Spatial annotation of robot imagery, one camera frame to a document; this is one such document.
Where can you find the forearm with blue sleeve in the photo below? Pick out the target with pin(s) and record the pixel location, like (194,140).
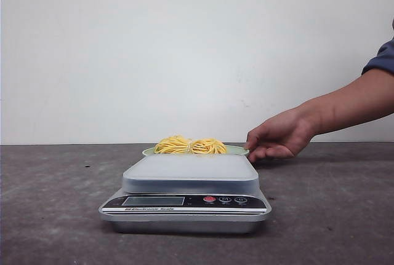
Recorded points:
(366,99)

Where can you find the pale green plate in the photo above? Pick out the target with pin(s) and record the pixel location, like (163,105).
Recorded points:
(238,150)

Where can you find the silver electronic kitchen scale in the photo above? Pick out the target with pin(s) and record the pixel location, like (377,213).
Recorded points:
(188,193)

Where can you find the yellow vermicelli noodle bundle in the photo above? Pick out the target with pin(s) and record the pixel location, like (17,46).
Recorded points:
(180,145)

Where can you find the bare human hand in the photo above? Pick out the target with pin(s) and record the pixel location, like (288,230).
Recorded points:
(284,135)

